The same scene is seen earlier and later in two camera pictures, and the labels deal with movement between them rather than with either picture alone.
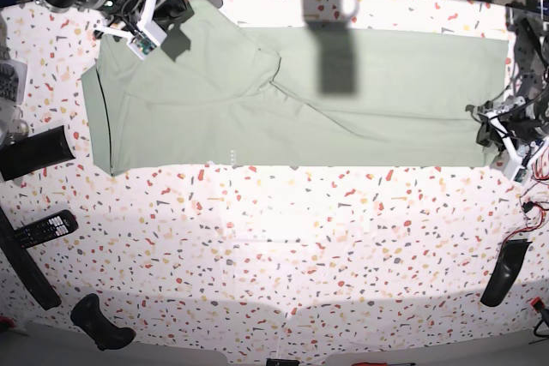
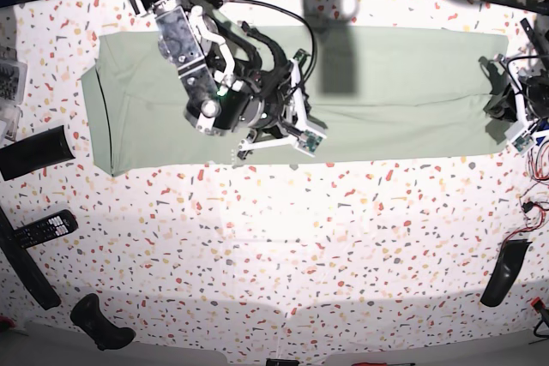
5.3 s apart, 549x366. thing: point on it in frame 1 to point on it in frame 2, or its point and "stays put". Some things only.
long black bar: [26, 266] stays put
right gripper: [521, 124] to [503, 105]
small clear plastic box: [9, 125] stays put
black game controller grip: [88, 317] stays put
